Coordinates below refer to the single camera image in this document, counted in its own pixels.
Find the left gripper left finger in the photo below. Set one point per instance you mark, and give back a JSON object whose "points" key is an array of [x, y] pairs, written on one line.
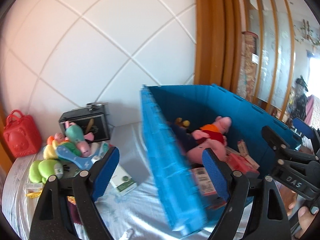
{"points": [[52, 219]]}

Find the eagle statue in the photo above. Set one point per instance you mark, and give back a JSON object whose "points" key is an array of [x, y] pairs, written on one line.
{"points": [[298, 107]]}

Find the pink pig plush teal dress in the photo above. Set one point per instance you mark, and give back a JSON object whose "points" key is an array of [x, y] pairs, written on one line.
{"points": [[75, 142]]}

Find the pink red box in crate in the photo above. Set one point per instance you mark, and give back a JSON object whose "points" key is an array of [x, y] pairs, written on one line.
{"points": [[237, 162]]}

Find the wooden door frame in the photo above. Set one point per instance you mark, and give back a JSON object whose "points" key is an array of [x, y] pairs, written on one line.
{"points": [[218, 43]]}

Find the white green patch box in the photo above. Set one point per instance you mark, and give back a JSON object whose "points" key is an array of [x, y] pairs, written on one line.
{"points": [[122, 182]]}

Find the green caterpillar plush toy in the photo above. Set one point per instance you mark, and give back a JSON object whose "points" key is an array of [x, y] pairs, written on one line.
{"points": [[41, 170]]}

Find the maroon knit beanie hat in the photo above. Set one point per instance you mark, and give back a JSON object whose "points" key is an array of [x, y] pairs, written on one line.
{"points": [[74, 213]]}

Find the wooden glass partition screen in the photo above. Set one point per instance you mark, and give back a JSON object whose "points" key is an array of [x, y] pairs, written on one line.
{"points": [[272, 21]]}

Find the dark blue plush toy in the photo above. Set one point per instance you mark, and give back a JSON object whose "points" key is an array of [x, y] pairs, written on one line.
{"points": [[180, 128]]}

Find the rolled patterned rug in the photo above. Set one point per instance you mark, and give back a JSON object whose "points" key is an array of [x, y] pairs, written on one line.
{"points": [[248, 65]]}

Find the yellow plastic toy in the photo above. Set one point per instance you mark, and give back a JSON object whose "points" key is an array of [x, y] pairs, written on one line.
{"points": [[33, 194]]}

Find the red bear-shaped plastic bag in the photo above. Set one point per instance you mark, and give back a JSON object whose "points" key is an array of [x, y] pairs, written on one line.
{"points": [[21, 134]]}

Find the barcode box in crate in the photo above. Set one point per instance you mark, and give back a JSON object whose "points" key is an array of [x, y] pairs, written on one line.
{"points": [[206, 187]]}

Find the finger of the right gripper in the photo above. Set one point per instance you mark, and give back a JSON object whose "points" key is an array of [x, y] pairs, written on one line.
{"points": [[305, 129], [281, 147]]}

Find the person's right hand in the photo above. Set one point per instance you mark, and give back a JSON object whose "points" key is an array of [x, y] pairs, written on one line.
{"points": [[305, 217]]}

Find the black gift box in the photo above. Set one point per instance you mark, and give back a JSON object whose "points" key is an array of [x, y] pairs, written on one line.
{"points": [[91, 118]]}

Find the pink pig plush red dress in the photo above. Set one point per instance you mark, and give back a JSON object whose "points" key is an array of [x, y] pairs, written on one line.
{"points": [[210, 136]]}

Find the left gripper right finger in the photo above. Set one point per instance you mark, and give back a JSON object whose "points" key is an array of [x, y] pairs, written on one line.
{"points": [[268, 218]]}

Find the blue plastic storage crate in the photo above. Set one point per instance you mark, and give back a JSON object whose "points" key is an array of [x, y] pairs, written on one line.
{"points": [[185, 208]]}

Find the blue foam boomerang toy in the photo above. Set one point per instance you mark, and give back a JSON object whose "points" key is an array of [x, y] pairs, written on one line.
{"points": [[83, 163]]}

